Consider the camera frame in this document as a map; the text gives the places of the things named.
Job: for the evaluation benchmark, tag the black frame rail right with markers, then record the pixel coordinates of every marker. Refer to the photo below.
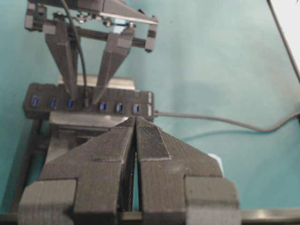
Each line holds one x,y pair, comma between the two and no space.
285,42

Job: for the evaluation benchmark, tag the black bench vise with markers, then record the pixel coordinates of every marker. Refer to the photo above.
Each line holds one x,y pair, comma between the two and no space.
64,131

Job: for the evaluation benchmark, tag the black multi-port USB hub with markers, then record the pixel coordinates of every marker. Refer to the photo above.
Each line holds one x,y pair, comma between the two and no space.
42,99

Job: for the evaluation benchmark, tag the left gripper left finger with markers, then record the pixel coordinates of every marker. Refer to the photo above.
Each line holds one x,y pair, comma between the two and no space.
89,185

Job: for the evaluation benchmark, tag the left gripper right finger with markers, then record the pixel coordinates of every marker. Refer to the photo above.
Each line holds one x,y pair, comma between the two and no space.
180,185

